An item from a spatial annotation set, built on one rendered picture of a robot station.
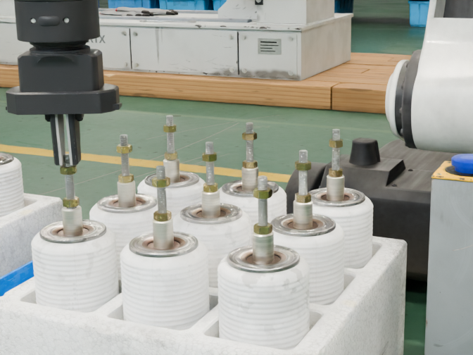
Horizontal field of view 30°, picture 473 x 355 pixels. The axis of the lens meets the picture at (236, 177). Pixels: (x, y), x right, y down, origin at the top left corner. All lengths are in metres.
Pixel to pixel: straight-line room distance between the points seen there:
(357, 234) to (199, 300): 0.24
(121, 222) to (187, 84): 2.15
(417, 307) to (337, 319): 0.50
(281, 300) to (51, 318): 0.26
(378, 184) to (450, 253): 0.40
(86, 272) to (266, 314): 0.22
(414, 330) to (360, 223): 0.31
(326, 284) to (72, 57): 0.38
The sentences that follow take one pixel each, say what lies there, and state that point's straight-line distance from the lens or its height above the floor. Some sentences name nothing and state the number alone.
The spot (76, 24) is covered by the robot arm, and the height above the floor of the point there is 0.49.
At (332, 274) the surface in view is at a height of 0.20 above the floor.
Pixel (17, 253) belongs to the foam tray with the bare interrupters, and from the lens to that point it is 1.35.
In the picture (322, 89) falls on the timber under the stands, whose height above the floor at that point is 0.07.
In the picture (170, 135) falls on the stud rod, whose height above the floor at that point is 0.32.
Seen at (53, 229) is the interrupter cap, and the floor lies 0.25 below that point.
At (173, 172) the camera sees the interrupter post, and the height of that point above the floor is 0.26.
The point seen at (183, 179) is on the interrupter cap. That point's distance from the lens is 1.22.
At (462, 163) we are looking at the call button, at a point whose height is 0.33.
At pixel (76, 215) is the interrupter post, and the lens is 1.01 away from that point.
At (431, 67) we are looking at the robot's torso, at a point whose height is 0.40.
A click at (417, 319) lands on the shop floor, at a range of 1.41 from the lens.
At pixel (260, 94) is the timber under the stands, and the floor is 0.04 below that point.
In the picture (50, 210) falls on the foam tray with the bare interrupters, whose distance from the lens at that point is 1.40.
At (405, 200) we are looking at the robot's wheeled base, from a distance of 1.39.
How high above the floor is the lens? 0.58
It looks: 15 degrees down
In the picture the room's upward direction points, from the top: 1 degrees counter-clockwise
